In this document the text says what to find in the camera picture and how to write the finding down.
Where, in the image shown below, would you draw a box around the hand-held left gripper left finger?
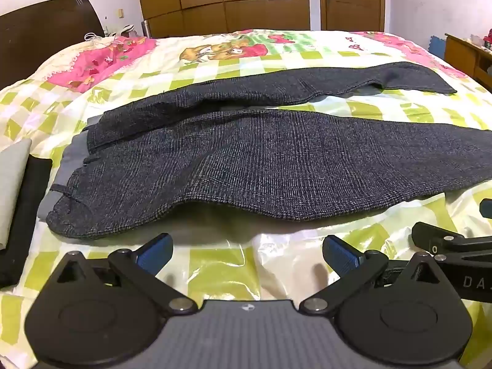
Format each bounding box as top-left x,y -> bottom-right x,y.
49,233 -> 198,316

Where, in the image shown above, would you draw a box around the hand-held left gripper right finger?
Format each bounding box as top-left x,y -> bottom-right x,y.
299,235 -> 448,315

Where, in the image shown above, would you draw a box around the dark grey tweed pants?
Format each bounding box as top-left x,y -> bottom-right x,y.
45,61 -> 492,240

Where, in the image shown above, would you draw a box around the printed checkered bed sheet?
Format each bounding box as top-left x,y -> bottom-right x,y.
0,29 -> 492,369

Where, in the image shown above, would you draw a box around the folded black cloth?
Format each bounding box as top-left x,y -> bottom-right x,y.
0,156 -> 54,289

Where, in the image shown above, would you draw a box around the wooden side cabinet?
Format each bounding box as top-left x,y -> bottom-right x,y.
444,33 -> 492,93

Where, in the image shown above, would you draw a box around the folded light grey cloth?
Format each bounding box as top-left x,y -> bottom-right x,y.
0,138 -> 32,253

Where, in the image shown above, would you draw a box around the blue foam mat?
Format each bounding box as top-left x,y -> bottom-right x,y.
425,33 -> 447,61

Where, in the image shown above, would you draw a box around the dark brown headboard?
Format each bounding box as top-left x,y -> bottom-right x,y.
0,0 -> 106,91

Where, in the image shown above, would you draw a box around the white cable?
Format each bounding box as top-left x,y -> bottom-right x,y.
85,31 -> 127,44

